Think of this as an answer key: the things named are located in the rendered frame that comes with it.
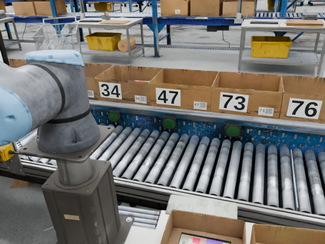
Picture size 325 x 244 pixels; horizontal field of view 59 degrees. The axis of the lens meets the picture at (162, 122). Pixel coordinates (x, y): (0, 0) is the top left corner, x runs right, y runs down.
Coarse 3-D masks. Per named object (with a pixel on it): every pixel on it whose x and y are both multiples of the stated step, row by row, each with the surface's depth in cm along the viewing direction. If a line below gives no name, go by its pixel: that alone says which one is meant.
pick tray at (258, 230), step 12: (252, 228) 103; (264, 228) 104; (276, 228) 103; (288, 228) 102; (300, 228) 101; (252, 240) 101; (264, 240) 106; (276, 240) 105; (288, 240) 104; (300, 240) 103; (312, 240) 102; (324, 240) 101
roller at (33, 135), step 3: (33, 132) 191; (36, 132) 191; (30, 135) 187; (33, 135) 188; (24, 138) 184; (27, 138) 184; (30, 138) 185; (33, 138) 187; (21, 141) 181; (24, 141) 181; (27, 141) 183; (18, 144) 178; (24, 144) 180; (18, 147) 177; (21, 147) 178; (18, 150) 176
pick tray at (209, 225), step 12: (180, 216) 112; (192, 216) 110; (204, 216) 109; (216, 216) 107; (168, 228) 108; (180, 228) 115; (192, 228) 113; (204, 228) 112; (216, 228) 110; (228, 228) 109; (240, 228) 107; (168, 240) 110; (228, 240) 109; (240, 240) 108
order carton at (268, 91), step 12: (228, 72) 190; (216, 84) 185; (228, 84) 194; (240, 84) 191; (252, 84) 188; (264, 84) 186; (276, 84) 184; (216, 96) 169; (252, 96) 162; (264, 96) 160; (276, 96) 158; (216, 108) 173; (252, 108) 166; (276, 108) 161
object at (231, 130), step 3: (231, 126) 167; (234, 126) 167; (228, 129) 168; (231, 129) 168; (234, 129) 167; (237, 129) 167; (228, 132) 169; (231, 132) 168; (234, 132) 168; (237, 132) 167; (231, 135) 169; (234, 135) 169
